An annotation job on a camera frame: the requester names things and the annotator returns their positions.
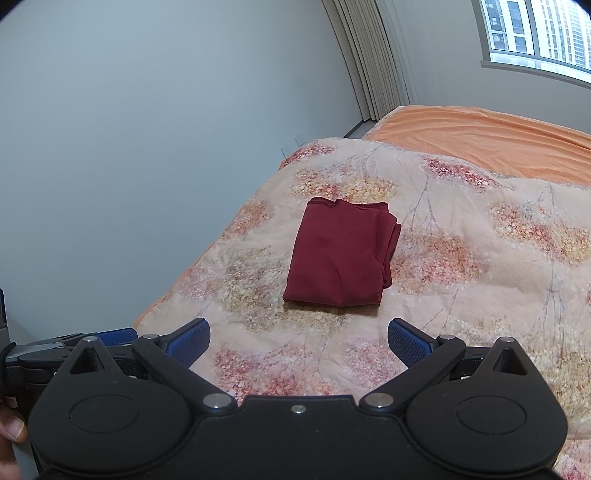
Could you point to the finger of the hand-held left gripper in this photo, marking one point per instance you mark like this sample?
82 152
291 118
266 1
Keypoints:
115 335

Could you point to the dark red long-sleeved sweater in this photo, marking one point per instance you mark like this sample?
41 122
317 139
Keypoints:
337 258

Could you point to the orange bed sheet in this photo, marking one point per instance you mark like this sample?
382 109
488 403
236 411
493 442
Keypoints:
485 134

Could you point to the window with white frame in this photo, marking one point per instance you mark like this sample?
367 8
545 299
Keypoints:
540 37

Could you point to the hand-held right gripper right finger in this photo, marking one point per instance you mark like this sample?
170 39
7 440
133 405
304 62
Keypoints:
408 344

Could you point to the floral beige duvet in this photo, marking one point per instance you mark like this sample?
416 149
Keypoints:
461 258

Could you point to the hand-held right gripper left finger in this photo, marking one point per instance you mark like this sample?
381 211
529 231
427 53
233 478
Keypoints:
190 342

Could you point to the beige pleated curtain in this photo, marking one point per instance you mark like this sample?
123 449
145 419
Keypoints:
369 55

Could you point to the white wall socket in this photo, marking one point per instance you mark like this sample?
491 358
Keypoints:
292 144

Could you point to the person's left hand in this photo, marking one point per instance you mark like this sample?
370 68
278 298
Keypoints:
13 424

